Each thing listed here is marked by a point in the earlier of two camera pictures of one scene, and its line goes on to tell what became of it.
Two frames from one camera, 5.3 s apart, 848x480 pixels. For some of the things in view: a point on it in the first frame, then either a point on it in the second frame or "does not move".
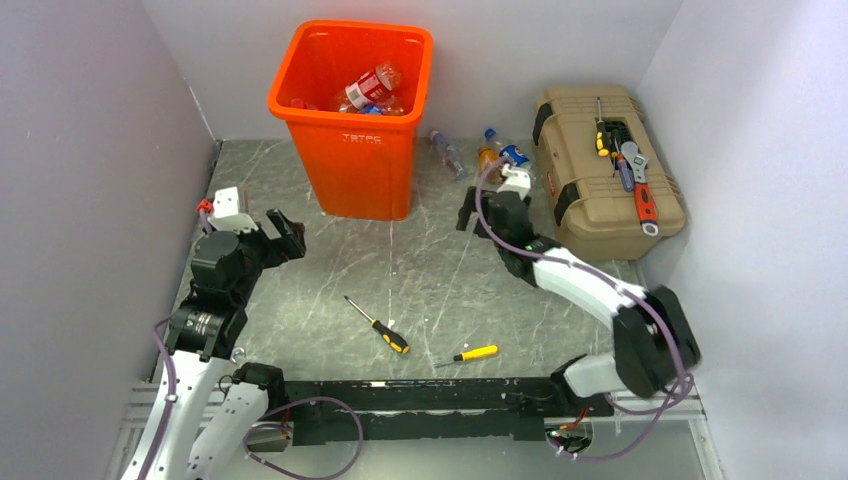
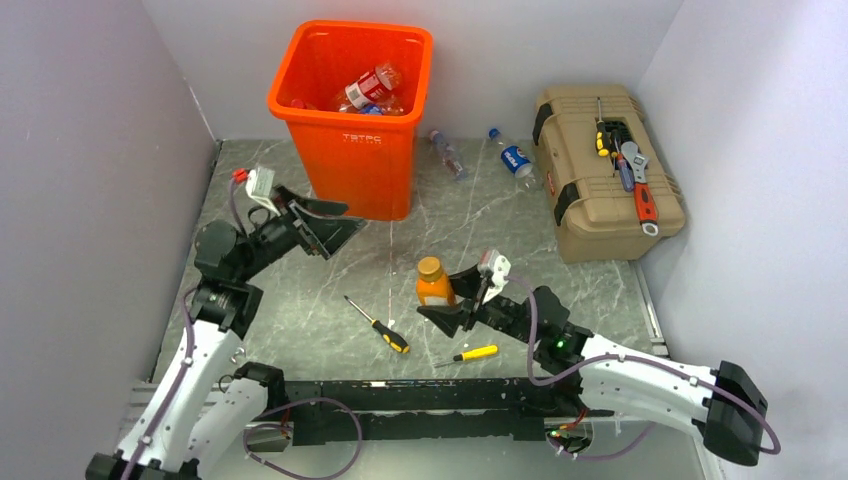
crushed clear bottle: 449,154 does not move
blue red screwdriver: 624,170 does not move
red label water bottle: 375,86 does not move
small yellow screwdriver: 471,354 does not move
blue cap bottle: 372,109 does not move
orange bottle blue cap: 488,153 to 433,287
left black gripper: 280,249 to 333,233
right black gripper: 469,206 to 467,284
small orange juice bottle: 298,103 does not move
